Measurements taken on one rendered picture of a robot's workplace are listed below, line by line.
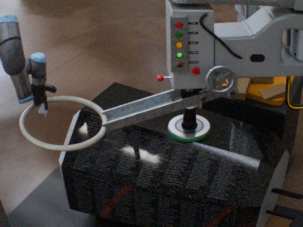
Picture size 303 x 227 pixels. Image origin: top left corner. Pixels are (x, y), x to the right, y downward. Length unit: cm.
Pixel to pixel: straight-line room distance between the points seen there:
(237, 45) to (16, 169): 217
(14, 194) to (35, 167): 37
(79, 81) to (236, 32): 276
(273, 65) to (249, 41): 19
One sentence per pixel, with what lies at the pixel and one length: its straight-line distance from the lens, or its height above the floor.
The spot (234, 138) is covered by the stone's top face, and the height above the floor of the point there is 85.
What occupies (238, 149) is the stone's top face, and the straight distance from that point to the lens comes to 264.
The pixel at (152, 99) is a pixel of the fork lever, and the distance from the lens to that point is 270.
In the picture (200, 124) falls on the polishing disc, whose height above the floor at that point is 88.
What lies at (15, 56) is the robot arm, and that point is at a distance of 211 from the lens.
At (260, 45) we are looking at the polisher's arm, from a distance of 250.
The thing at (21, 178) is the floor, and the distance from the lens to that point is 390.
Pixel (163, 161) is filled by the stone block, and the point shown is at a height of 75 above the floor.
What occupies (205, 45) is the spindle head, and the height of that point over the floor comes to 138.
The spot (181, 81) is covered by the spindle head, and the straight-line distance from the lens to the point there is 248.
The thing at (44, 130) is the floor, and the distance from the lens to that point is 438.
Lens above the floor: 242
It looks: 33 degrees down
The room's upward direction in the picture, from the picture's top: 1 degrees counter-clockwise
